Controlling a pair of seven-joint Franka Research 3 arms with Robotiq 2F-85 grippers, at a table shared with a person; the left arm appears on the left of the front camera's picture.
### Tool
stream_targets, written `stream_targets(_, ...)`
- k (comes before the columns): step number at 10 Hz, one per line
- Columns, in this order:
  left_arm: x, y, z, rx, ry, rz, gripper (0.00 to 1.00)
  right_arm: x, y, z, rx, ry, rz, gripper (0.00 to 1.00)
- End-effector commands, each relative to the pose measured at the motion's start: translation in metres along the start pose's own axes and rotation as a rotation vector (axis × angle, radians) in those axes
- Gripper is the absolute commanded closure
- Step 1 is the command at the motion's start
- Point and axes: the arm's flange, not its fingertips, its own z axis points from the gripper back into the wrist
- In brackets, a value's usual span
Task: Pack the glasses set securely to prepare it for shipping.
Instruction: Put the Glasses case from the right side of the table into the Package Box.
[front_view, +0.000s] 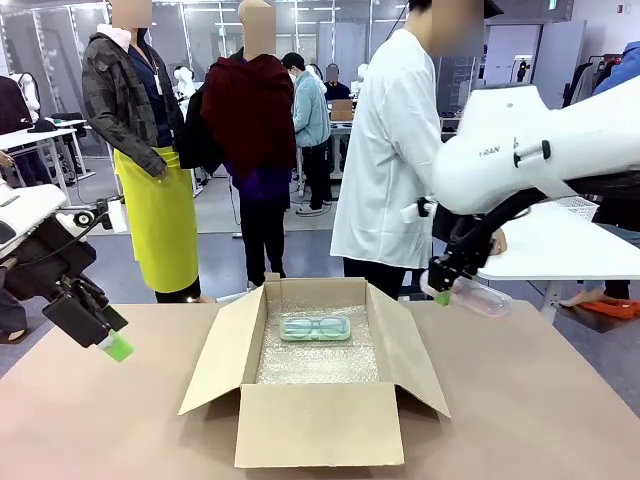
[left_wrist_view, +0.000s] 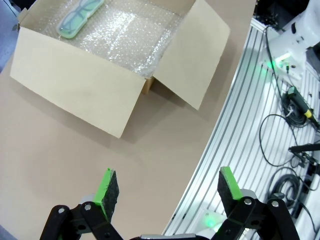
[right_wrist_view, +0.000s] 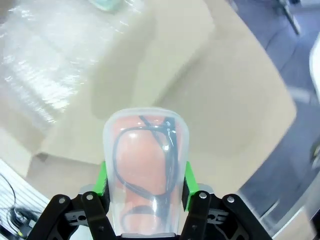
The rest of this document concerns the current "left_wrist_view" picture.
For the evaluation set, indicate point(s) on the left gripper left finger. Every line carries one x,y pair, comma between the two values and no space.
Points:
110,197

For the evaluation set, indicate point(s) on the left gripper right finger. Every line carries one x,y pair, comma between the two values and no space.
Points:
226,190

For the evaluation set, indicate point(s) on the green translucent glasses case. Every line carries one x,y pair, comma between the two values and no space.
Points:
75,22

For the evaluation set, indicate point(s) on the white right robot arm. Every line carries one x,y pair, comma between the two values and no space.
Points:
300,32

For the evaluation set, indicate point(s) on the white plate with green light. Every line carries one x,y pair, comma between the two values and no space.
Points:
210,221

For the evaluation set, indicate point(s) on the aluminium profile mounting table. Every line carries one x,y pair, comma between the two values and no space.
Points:
237,125

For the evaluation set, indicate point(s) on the black bar device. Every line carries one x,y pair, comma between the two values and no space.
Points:
302,148

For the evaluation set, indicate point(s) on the black green yellow connector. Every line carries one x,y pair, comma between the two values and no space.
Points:
297,98

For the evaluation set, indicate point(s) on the open brown cardboard box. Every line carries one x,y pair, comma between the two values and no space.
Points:
75,82

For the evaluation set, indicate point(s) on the clear bubble wrap sheet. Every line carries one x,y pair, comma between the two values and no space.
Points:
125,42

